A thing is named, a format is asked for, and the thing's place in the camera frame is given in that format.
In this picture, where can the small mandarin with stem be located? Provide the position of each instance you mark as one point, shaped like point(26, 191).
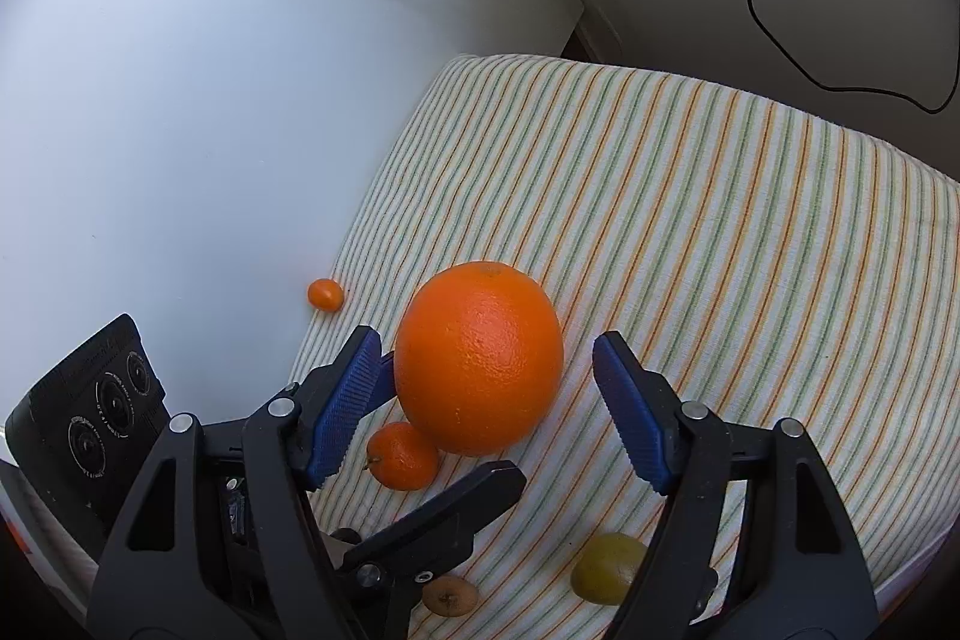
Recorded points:
point(401, 458)

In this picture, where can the brown kiwi fruit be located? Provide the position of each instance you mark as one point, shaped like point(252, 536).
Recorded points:
point(449, 596)

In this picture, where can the tiny kumquat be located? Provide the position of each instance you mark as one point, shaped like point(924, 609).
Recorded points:
point(325, 295)

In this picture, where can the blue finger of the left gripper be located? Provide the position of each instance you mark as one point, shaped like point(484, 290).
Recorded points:
point(382, 579)

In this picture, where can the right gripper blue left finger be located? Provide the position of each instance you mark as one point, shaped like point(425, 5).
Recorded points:
point(215, 538)

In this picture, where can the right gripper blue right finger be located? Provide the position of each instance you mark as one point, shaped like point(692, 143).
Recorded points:
point(754, 540)

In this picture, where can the striped tablecloth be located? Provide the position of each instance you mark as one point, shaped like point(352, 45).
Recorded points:
point(765, 262)

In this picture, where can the large oval orange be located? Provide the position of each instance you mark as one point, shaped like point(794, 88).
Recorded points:
point(478, 358)

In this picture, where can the green-yellow plum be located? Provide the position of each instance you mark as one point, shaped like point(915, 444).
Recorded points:
point(606, 568)

